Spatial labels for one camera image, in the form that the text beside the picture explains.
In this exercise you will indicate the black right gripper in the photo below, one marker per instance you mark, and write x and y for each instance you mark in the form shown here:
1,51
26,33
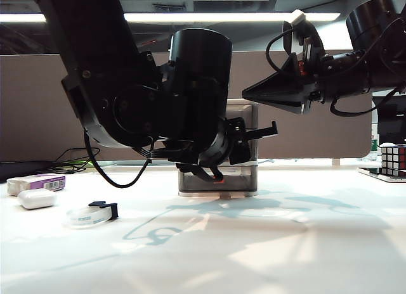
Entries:
336,75

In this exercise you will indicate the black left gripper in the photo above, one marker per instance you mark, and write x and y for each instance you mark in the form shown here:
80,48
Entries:
236,145

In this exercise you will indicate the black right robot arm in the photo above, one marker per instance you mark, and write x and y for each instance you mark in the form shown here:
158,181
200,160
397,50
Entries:
374,21

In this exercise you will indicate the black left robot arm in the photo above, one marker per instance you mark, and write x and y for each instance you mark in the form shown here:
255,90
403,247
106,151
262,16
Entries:
127,100

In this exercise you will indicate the long ceiling light strip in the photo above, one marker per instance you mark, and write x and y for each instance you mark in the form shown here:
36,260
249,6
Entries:
253,16

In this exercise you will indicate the clear bottle green label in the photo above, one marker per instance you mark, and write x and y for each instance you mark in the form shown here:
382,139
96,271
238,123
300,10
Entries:
375,145

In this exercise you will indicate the black monitor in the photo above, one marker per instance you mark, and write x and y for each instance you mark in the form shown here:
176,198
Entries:
391,126

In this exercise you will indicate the black Rubik's cube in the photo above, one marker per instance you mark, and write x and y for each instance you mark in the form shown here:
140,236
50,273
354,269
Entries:
393,157

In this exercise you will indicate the white-edged black tray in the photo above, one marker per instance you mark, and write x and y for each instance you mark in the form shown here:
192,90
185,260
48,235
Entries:
390,179

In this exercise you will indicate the purple and white box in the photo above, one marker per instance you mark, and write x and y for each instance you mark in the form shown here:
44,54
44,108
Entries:
47,181

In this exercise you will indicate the white earbuds case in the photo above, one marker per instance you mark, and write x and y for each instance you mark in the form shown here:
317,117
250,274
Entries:
36,199

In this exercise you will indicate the brown desk partition panel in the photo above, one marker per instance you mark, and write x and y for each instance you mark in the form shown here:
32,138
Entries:
31,110

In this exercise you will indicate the white plastic drawer cabinet frame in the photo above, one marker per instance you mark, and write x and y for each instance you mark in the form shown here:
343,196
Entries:
247,104

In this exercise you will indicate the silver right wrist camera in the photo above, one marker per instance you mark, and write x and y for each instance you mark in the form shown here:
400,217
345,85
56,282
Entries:
296,20

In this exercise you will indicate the white partition foot bracket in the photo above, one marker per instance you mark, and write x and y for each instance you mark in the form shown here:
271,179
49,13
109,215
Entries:
335,163

